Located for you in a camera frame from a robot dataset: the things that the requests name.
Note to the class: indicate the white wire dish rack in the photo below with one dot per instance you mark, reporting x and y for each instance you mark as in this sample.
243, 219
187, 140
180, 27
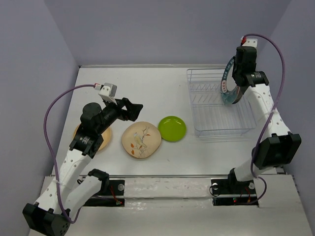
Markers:
211, 117

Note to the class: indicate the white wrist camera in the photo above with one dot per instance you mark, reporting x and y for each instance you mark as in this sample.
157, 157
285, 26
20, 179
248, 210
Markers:
249, 42
107, 93

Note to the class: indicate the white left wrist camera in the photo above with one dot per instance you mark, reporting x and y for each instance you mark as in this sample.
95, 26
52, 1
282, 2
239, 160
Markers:
107, 93

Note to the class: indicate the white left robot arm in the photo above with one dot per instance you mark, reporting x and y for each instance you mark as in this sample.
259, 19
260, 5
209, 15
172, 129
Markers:
58, 207

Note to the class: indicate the lime green plate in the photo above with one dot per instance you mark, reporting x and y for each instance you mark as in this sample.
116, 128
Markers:
172, 128

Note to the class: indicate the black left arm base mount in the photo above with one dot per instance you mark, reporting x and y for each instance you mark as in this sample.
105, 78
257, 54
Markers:
113, 196

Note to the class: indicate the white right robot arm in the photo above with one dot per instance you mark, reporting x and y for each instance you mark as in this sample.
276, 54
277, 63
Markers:
276, 145

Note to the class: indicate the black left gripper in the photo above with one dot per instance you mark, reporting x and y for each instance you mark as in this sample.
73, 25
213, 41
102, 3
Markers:
133, 109

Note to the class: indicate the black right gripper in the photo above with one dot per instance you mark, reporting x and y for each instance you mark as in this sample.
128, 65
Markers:
236, 65

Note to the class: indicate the beige plate with bird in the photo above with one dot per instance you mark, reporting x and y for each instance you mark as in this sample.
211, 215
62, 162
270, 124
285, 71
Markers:
141, 139

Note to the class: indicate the large green rimmed lettered plate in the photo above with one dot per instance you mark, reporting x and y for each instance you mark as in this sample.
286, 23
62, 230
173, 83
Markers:
227, 72

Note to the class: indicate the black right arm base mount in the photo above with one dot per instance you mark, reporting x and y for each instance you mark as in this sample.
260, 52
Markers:
225, 194

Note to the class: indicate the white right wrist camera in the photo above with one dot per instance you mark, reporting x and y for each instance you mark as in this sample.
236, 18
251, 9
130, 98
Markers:
249, 42

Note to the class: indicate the plain yellow plate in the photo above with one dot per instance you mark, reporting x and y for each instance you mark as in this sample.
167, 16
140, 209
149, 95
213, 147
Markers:
103, 138

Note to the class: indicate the small green red rimmed plate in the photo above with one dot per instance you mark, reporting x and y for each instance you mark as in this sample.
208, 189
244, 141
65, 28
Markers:
239, 95

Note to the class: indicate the red plate with teal flower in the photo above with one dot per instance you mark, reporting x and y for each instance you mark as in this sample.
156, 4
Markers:
230, 97

